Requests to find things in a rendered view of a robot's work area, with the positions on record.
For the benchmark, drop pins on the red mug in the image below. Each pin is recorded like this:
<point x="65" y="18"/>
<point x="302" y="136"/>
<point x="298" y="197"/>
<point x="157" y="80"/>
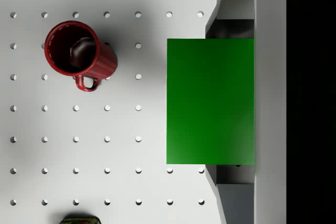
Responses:
<point x="105" y="58"/>

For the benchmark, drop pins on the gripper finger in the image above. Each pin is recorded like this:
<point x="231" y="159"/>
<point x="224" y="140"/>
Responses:
<point x="235" y="179"/>
<point x="233" y="28"/>

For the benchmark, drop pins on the green cube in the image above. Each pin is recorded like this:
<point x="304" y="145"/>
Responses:
<point x="210" y="100"/>

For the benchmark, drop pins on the flat-sided can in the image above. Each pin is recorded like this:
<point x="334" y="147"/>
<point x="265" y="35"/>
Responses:
<point x="78" y="220"/>

